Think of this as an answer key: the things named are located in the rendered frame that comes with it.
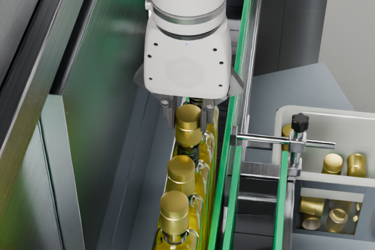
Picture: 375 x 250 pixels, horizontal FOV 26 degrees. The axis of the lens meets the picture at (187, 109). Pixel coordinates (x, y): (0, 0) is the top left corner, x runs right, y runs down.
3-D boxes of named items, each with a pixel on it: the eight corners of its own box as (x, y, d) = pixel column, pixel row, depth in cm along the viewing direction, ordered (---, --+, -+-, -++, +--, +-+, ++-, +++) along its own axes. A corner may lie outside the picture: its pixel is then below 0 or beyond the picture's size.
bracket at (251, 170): (239, 184, 143) (240, 157, 138) (292, 190, 142) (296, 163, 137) (236, 200, 140) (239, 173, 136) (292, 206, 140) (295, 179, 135)
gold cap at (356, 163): (364, 166, 152) (365, 184, 149) (345, 164, 152) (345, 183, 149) (367, 154, 149) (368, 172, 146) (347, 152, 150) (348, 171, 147)
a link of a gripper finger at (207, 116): (200, 95, 97) (200, 133, 102) (227, 98, 97) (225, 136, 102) (203, 77, 100) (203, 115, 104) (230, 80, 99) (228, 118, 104)
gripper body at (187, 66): (136, 26, 88) (141, 100, 96) (230, 34, 87) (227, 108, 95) (149, -15, 94) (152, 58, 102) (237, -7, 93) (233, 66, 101)
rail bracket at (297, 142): (230, 157, 138) (232, 105, 129) (329, 167, 136) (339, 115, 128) (227, 170, 136) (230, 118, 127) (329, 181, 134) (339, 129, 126)
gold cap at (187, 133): (177, 125, 106) (176, 101, 103) (203, 128, 106) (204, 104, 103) (172, 145, 104) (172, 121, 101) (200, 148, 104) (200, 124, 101)
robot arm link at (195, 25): (139, 14, 87) (140, 35, 89) (221, 21, 86) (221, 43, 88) (153, -32, 92) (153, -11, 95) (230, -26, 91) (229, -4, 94)
